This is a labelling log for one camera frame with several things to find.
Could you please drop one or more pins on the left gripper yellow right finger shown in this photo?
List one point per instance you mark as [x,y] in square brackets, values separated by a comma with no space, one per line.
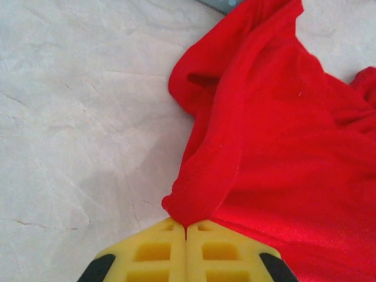
[195,249]

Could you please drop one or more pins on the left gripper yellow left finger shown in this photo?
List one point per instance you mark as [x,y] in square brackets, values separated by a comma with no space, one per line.
[176,249]

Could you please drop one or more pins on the red t-shirt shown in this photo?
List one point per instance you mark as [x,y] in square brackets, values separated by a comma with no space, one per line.
[279,147]

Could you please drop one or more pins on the light blue plastic basket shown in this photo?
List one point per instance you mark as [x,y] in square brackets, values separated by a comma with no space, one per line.
[218,4]

